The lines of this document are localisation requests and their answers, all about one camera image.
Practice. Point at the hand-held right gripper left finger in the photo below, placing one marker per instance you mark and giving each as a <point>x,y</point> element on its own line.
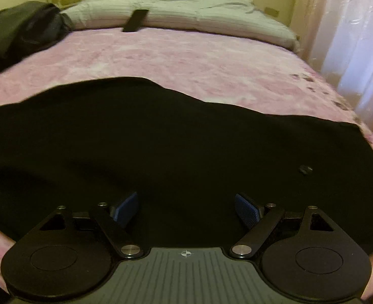
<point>126,208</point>

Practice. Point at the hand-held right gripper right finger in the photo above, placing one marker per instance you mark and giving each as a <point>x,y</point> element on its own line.
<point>246,209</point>

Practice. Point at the black garment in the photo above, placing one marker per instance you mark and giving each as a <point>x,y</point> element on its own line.
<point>142,152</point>

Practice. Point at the pile of dark clothes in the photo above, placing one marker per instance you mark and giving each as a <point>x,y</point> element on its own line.
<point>18,28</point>

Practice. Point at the pink floral blanket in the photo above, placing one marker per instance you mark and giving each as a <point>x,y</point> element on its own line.
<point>180,63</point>

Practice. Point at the white patterned curtain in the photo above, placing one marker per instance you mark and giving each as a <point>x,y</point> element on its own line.
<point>348,44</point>

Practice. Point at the grey ribbed duvet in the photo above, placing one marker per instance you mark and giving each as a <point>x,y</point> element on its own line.
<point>189,9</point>

